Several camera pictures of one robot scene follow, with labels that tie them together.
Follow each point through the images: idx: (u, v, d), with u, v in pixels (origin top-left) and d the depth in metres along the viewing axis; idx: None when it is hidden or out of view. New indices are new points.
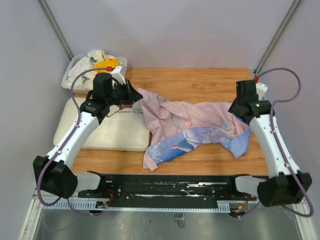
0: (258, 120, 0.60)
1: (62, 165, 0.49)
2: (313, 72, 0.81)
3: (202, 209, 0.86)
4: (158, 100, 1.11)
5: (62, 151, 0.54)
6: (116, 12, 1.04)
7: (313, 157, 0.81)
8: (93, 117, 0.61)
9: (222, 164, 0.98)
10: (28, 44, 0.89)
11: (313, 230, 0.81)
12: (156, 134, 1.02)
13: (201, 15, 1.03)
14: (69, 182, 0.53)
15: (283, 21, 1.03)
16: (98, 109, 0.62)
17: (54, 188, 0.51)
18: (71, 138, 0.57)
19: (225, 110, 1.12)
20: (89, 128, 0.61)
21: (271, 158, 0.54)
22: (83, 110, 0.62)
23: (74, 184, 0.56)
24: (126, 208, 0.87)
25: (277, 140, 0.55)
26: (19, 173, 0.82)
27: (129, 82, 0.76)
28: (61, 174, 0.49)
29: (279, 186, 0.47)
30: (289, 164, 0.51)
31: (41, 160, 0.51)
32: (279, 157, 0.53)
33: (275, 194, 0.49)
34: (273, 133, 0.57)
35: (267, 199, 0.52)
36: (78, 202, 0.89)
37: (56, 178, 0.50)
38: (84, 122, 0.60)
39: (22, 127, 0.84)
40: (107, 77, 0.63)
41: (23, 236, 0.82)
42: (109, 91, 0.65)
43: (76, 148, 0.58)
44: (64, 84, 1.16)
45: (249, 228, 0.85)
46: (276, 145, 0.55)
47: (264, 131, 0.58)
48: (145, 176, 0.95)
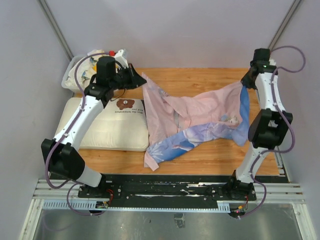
0: (261, 74, 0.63)
1: (70, 147, 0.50)
2: (312, 72, 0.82)
3: (202, 209, 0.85)
4: (161, 95, 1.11)
5: (69, 134, 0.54)
6: (116, 12, 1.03)
7: (313, 157, 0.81)
8: (98, 100, 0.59)
9: (223, 164, 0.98)
10: (27, 43, 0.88)
11: (313, 229, 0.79)
12: (163, 131, 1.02)
13: (201, 15, 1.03)
14: (76, 163, 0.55)
15: (283, 21, 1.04)
16: (102, 93, 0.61)
17: (63, 169, 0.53)
18: (77, 121, 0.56)
19: (228, 97, 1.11)
20: (94, 111, 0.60)
21: (264, 100, 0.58)
22: (87, 94, 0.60)
23: (81, 166, 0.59)
24: (125, 208, 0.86)
25: (272, 88, 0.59)
26: (19, 173, 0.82)
27: (132, 66, 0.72)
28: (68, 156, 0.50)
29: (263, 115, 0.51)
30: (277, 103, 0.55)
31: (48, 142, 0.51)
32: (270, 99, 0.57)
33: (258, 126, 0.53)
34: (271, 83, 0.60)
35: (253, 135, 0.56)
36: (78, 202, 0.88)
37: (64, 160, 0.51)
38: (90, 105, 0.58)
39: (22, 127, 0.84)
40: (110, 59, 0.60)
41: (23, 236, 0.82)
42: (112, 75, 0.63)
43: (82, 132, 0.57)
44: (64, 84, 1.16)
45: (249, 228, 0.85)
46: (270, 92, 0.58)
47: (263, 82, 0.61)
48: (145, 177, 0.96)
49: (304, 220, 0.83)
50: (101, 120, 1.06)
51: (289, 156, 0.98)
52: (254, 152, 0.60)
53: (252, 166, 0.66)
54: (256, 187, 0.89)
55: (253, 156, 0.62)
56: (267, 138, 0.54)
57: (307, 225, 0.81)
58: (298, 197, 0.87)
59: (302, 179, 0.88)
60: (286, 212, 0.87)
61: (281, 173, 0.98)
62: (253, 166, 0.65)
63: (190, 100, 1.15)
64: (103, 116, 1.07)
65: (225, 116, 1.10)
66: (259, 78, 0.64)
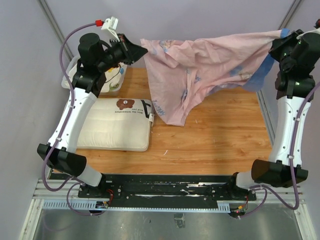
0: (287, 100, 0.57)
1: (66, 152, 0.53)
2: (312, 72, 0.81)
3: (202, 209, 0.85)
4: (162, 47, 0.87)
5: (62, 138, 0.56)
6: (116, 12, 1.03)
7: (313, 157, 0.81)
8: (87, 93, 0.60)
9: (223, 164, 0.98)
10: (27, 43, 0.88)
11: (313, 230, 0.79)
12: (170, 93, 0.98)
13: (200, 15, 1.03)
14: (76, 163, 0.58)
15: (283, 21, 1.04)
16: (93, 81, 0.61)
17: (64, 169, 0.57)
18: (69, 122, 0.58)
19: (248, 53, 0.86)
20: (86, 107, 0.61)
21: (277, 144, 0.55)
22: (77, 84, 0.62)
23: (83, 163, 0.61)
24: (126, 208, 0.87)
25: (294, 131, 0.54)
26: (19, 173, 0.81)
27: (125, 38, 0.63)
28: (65, 161, 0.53)
29: (270, 170, 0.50)
30: (291, 156, 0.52)
31: (44, 148, 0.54)
32: (286, 146, 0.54)
33: (265, 176, 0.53)
34: (296, 120, 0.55)
35: (255, 175, 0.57)
36: (78, 202, 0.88)
37: (63, 164, 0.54)
38: (80, 102, 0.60)
39: (22, 127, 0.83)
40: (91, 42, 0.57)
41: (23, 236, 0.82)
42: (99, 57, 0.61)
43: (76, 131, 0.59)
44: (64, 84, 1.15)
45: (249, 228, 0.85)
46: (290, 135, 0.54)
47: (287, 115, 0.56)
48: (145, 177, 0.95)
49: (304, 219, 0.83)
50: (101, 120, 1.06)
51: None
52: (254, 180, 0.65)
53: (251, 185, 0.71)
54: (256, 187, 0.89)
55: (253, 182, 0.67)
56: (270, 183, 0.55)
57: (307, 225, 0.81)
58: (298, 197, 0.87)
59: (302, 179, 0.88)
60: (286, 212, 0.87)
61: None
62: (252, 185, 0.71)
63: (200, 43, 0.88)
64: (103, 116, 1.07)
65: (237, 71, 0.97)
66: (284, 104, 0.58)
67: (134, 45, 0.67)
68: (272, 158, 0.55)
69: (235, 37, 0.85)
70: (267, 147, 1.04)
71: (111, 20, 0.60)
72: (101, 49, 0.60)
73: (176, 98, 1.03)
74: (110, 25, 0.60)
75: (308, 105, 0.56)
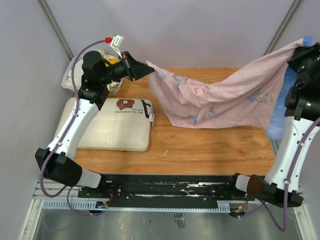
0: (294, 121, 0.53)
1: (64, 157, 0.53)
2: None
3: (202, 209, 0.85)
4: (176, 81, 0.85)
5: (62, 143, 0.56)
6: (116, 12, 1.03)
7: (313, 157, 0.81)
8: (92, 104, 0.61)
9: (223, 164, 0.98)
10: (27, 44, 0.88)
11: (313, 230, 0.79)
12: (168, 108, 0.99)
13: (201, 15, 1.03)
14: (72, 172, 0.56)
15: (283, 21, 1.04)
16: (96, 95, 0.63)
17: (58, 177, 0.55)
18: (71, 129, 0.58)
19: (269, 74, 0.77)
20: (89, 117, 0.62)
21: (276, 166, 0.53)
22: (81, 96, 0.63)
23: (78, 174, 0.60)
24: (126, 208, 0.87)
25: (295, 155, 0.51)
26: (19, 173, 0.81)
27: (127, 56, 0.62)
28: (63, 166, 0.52)
29: (264, 191, 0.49)
30: (288, 182, 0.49)
31: (43, 152, 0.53)
32: (284, 169, 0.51)
33: (259, 196, 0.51)
34: (299, 144, 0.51)
35: (250, 191, 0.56)
36: (78, 202, 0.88)
37: (59, 170, 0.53)
38: (83, 111, 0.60)
39: (22, 127, 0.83)
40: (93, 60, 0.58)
41: (23, 236, 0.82)
42: (102, 72, 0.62)
43: (77, 138, 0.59)
44: (64, 84, 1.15)
45: (248, 228, 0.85)
46: (290, 159, 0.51)
47: (290, 137, 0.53)
48: (146, 177, 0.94)
49: (304, 220, 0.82)
50: (101, 120, 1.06)
51: None
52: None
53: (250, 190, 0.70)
54: None
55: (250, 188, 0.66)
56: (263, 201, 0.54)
57: (307, 225, 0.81)
58: None
59: (302, 179, 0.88)
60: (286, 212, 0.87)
61: None
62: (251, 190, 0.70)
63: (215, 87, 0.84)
64: (102, 116, 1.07)
65: (254, 96, 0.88)
66: (290, 126, 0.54)
67: (138, 63, 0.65)
68: (268, 180, 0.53)
69: (253, 63, 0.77)
70: (267, 147, 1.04)
71: (116, 37, 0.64)
72: (104, 66, 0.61)
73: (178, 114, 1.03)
74: (114, 42, 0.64)
75: (317, 129, 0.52)
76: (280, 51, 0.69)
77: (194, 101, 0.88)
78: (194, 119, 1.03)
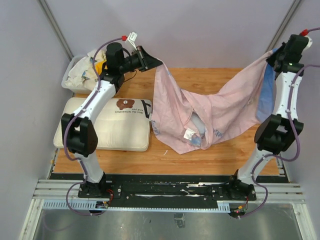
0: (283, 73, 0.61)
1: (88, 120, 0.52)
2: (312, 72, 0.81)
3: (202, 209, 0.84)
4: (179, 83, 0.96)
5: (86, 110, 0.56)
6: (116, 12, 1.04)
7: (313, 157, 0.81)
8: (111, 85, 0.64)
9: (223, 164, 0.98)
10: (28, 44, 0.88)
11: (313, 230, 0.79)
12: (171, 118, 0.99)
13: (201, 15, 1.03)
14: (91, 136, 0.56)
15: (284, 21, 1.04)
16: (115, 80, 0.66)
17: (79, 143, 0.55)
18: (94, 99, 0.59)
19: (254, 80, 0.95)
20: (108, 94, 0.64)
21: (276, 106, 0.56)
22: (102, 79, 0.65)
23: (94, 142, 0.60)
24: (125, 208, 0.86)
25: (290, 94, 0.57)
26: (19, 173, 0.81)
27: (141, 49, 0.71)
28: (86, 129, 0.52)
29: (273, 122, 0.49)
30: (289, 111, 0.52)
31: (68, 116, 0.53)
32: (284, 104, 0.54)
33: (266, 131, 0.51)
34: (291, 87, 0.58)
35: (258, 137, 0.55)
36: (78, 202, 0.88)
37: (82, 133, 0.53)
38: (105, 88, 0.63)
39: (22, 128, 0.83)
40: (117, 48, 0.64)
41: (23, 236, 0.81)
42: (122, 61, 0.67)
43: (97, 111, 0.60)
44: (64, 84, 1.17)
45: (248, 228, 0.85)
46: (287, 96, 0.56)
47: (283, 84, 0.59)
48: (145, 177, 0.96)
49: (304, 220, 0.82)
50: (101, 120, 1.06)
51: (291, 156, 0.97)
52: (257, 154, 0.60)
53: (254, 168, 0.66)
54: (257, 187, 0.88)
55: (257, 158, 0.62)
56: (271, 143, 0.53)
57: (307, 225, 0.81)
58: (298, 197, 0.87)
59: (302, 179, 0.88)
60: (286, 212, 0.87)
61: (281, 172, 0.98)
62: (256, 167, 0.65)
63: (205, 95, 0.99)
64: (103, 116, 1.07)
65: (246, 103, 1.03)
66: (281, 78, 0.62)
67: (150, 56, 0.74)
68: None
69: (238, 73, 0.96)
70: None
71: (131, 33, 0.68)
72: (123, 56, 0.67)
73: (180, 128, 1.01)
74: (130, 37, 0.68)
75: (300, 79, 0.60)
76: (260, 59, 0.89)
77: (198, 103, 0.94)
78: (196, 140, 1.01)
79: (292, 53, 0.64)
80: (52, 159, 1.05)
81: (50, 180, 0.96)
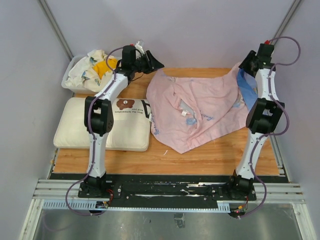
0: (260, 70, 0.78)
1: (108, 102, 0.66)
2: (312, 72, 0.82)
3: (202, 209, 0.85)
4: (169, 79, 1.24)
5: (106, 95, 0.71)
6: (116, 12, 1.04)
7: (312, 157, 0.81)
8: (126, 76, 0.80)
9: (222, 164, 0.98)
10: (28, 44, 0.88)
11: (313, 230, 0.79)
12: (164, 105, 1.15)
13: (201, 15, 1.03)
14: (110, 116, 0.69)
15: (284, 21, 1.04)
16: (127, 73, 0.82)
17: (101, 121, 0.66)
18: (111, 87, 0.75)
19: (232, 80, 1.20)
20: (122, 85, 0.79)
21: (260, 92, 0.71)
22: (117, 72, 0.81)
23: (112, 124, 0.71)
24: (125, 208, 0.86)
25: (269, 82, 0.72)
26: (19, 173, 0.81)
27: (149, 53, 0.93)
28: (107, 108, 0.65)
29: (258, 103, 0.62)
30: (271, 94, 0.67)
31: (91, 99, 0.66)
32: (266, 90, 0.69)
33: (255, 112, 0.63)
34: (269, 78, 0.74)
35: (249, 122, 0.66)
36: (78, 202, 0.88)
37: (104, 112, 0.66)
38: (119, 78, 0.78)
39: (22, 127, 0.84)
40: (132, 48, 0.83)
41: (23, 236, 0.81)
42: (133, 60, 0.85)
43: (113, 97, 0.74)
44: (64, 84, 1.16)
45: (248, 228, 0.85)
46: (266, 84, 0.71)
47: (262, 76, 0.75)
48: (146, 177, 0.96)
49: (304, 220, 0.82)
50: None
51: (290, 155, 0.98)
52: (252, 138, 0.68)
53: (251, 156, 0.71)
54: (257, 187, 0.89)
55: (252, 143, 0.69)
56: (261, 124, 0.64)
57: (307, 225, 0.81)
58: (298, 197, 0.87)
59: (301, 179, 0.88)
60: (286, 212, 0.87)
61: (281, 173, 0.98)
62: (252, 153, 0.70)
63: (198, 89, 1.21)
64: None
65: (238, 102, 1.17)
66: (259, 73, 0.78)
67: (154, 60, 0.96)
68: None
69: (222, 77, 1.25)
70: (267, 147, 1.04)
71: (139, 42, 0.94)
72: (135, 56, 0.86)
73: (173, 116, 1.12)
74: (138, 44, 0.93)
75: (274, 73, 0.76)
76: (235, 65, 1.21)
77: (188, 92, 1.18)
78: (190, 121, 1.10)
79: (264, 56, 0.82)
80: (52, 159, 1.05)
81: (50, 180, 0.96)
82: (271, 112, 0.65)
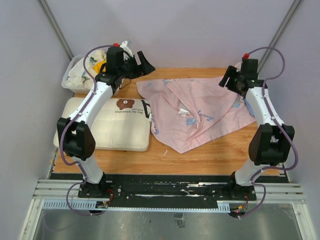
0: (251, 90, 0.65)
1: (84, 125, 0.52)
2: (312, 72, 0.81)
3: (202, 209, 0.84)
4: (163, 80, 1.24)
5: (82, 114, 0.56)
6: (116, 12, 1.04)
7: (313, 157, 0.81)
8: (108, 86, 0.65)
9: (222, 164, 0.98)
10: (27, 43, 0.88)
11: (313, 230, 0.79)
12: (162, 106, 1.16)
13: (201, 15, 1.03)
14: (89, 140, 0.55)
15: (283, 21, 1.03)
16: (112, 80, 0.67)
17: (76, 147, 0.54)
18: (89, 103, 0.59)
19: None
20: (104, 97, 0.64)
21: (260, 116, 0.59)
22: (98, 80, 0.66)
23: (92, 146, 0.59)
24: (125, 208, 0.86)
25: (266, 103, 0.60)
26: (19, 173, 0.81)
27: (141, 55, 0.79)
28: (83, 134, 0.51)
29: (266, 131, 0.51)
30: (274, 117, 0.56)
31: (64, 120, 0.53)
32: (266, 114, 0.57)
33: (261, 144, 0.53)
34: (264, 98, 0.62)
35: (255, 154, 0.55)
36: (78, 202, 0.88)
37: (78, 138, 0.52)
38: (101, 90, 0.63)
39: (22, 127, 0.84)
40: (119, 50, 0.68)
41: (23, 236, 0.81)
42: (121, 64, 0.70)
43: (93, 114, 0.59)
44: (64, 84, 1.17)
45: (248, 228, 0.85)
46: (265, 106, 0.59)
47: (256, 97, 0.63)
48: (146, 177, 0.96)
49: (304, 220, 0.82)
50: (101, 120, 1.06)
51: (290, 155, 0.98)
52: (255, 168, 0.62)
53: (253, 176, 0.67)
54: (256, 187, 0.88)
55: (254, 170, 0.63)
56: (270, 155, 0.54)
57: (307, 225, 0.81)
58: (298, 197, 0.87)
59: (302, 179, 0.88)
60: (286, 212, 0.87)
61: (281, 173, 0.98)
62: (253, 176, 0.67)
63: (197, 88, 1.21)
64: (103, 116, 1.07)
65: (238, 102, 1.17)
66: (251, 94, 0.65)
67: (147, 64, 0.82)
68: None
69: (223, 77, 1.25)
70: None
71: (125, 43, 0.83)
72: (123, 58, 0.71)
73: (173, 116, 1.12)
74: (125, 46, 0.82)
75: (267, 91, 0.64)
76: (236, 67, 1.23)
77: (185, 92, 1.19)
78: (189, 121, 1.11)
79: (250, 73, 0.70)
80: (52, 159, 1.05)
81: (50, 180, 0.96)
82: (277, 138, 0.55)
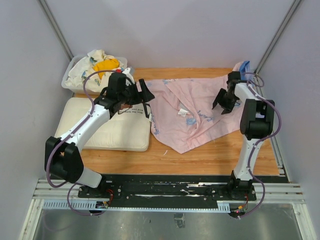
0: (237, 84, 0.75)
1: (74, 146, 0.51)
2: (312, 72, 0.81)
3: (202, 209, 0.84)
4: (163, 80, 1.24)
5: (74, 135, 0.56)
6: (116, 11, 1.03)
7: (313, 157, 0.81)
8: (106, 109, 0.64)
9: (222, 164, 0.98)
10: (27, 43, 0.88)
11: (313, 230, 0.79)
12: (162, 106, 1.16)
13: (200, 15, 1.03)
14: (75, 164, 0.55)
15: (283, 21, 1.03)
16: (111, 104, 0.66)
17: (61, 169, 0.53)
18: (84, 125, 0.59)
19: None
20: (100, 120, 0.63)
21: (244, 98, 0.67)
22: (97, 103, 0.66)
23: (79, 171, 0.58)
24: (125, 208, 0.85)
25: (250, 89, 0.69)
26: (19, 173, 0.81)
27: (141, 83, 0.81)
28: (71, 155, 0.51)
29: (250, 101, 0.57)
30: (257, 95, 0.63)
31: (53, 140, 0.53)
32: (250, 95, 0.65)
33: (248, 113, 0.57)
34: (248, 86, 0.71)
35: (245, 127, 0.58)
36: (78, 202, 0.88)
37: (65, 160, 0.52)
38: (98, 112, 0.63)
39: (22, 127, 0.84)
40: (121, 75, 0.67)
41: (23, 236, 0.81)
42: (122, 89, 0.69)
43: (86, 136, 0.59)
44: (64, 84, 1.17)
45: (248, 228, 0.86)
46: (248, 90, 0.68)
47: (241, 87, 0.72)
48: (146, 177, 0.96)
49: (304, 220, 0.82)
50: None
51: (290, 155, 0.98)
52: (248, 143, 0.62)
53: (249, 161, 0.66)
54: (256, 187, 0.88)
55: (248, 149, 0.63)
56: (259, 127, 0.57)
57: (307, 225, 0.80)
58: (298, 197, 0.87)
59: (301, 179, 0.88)
60: (286, 212, 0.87)
61: (281, 173, 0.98)
62: (250, 158, 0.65)
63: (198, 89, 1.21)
64: None
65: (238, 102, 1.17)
66: (238, 88, 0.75)
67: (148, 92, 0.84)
68: None
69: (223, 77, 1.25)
70: (266, 148, 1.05)
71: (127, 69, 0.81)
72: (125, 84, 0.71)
73: (172, 116, 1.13)
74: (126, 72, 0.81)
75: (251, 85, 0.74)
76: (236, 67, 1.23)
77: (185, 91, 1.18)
78: (190, 121, 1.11)
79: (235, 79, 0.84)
80: None
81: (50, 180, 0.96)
82: (262, 114, 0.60)
